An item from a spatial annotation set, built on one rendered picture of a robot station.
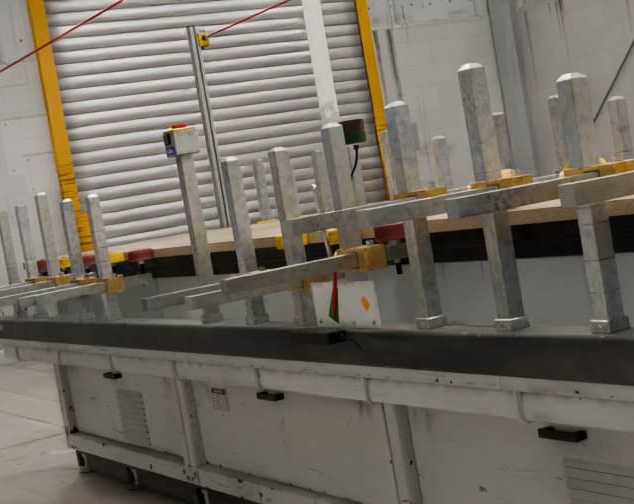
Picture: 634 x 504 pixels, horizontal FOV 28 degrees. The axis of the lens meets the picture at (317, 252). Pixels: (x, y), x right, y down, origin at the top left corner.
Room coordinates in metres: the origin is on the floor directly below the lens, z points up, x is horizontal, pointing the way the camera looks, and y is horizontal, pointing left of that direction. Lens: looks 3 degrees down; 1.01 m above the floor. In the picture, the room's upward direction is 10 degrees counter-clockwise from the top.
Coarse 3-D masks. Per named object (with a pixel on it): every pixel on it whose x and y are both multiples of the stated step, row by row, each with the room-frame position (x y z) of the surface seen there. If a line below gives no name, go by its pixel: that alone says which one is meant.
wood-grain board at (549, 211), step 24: (432, 216) 2.82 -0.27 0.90; (480, 216) 2.52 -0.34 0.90; (528, 216) 2.39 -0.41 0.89; (552, 216) 2.33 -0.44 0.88; (576, 216) 2.27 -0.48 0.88; (168, 240) 4.81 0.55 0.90; (216, 240) 3.77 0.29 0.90; (264, 240) 3.33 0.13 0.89; (312, 240) 3.11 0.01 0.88; (24, 264) 5.20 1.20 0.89
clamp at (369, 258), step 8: (352, 248) 2.62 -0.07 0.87; (360, 248) 2.59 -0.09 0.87; (368, 248) 2.58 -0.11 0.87; (376, 248) 2.59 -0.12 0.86; (384, 248) 2.60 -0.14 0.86; (360, 256) 2.60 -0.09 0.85; (368, 256) 2.58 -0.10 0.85; (376, 256) 2.59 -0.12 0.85; (384, 256) 2.60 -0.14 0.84; (360, 264) 2.60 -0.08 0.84; (368, 264) 2.58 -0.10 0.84; (376, 264) 2.59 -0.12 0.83; (384, 264) 2.60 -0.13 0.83
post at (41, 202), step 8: (40, 200) 4.38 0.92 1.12; (40, 208) 4.38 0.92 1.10; (48, 208) 4.39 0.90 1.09; (40, 216) 4.38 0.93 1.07; (48, 216) 4.39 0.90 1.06; (40, 224) 4.39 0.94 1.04; (48, 224) 4.39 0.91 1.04; (48, 232) 4.39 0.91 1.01; (48, 240) 4.38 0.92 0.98; (48, 248) 4.38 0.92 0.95; (48, 256) 4.38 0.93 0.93; (56, 256) 4.39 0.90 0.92; (48, 264) 4.39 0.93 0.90; (56, 264) 4.39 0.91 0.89; (48, 272) 4.40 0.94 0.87; (56, 272) 4.39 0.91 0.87; (56, 304) 4.38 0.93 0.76; (64, 304) 4.39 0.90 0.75; (56, 312) 4.40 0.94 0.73; (64, 312) 4.39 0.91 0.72
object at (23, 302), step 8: (128, 280) 3.95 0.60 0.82; (136, 280) 3.96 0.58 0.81; (144, 280) 3.97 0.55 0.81; (152, 280) 3.98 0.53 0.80; (72, 288) 3.86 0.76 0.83; (80, 288) 3.87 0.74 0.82; (88, 288) 3.88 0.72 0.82; (96, 288) 3.89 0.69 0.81; (104, 288) 3.91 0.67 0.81; (32, 296) 3.79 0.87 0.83; (40, 296) 3.80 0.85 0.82; (48, 296) 3.82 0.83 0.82; (56, 296) 3.83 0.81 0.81; (64, 296) 3.84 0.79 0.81; (72, 296) 3.85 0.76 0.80; (24, 304) 3.78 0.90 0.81; (32, 304) 3.79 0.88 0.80
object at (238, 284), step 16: (336, 256) 2.60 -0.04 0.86; (352, 256) 2.60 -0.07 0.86; (400, 256) 2.66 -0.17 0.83; (272, 272) 2.51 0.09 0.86; (288, 272) 2.53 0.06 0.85; (304, 272) 2.54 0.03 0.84; (320, 272) 2.56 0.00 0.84; (224, 288) 2.47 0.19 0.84; (240, 288) 2.47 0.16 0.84; (256, 288) 2.49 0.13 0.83
